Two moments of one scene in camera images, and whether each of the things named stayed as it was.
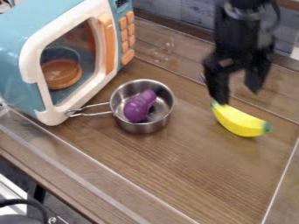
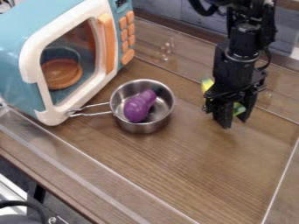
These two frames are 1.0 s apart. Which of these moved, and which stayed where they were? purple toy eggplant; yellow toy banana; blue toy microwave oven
Moved: yellow toy banana
Stayed: blue toy microwave oven; purple toy eggplant
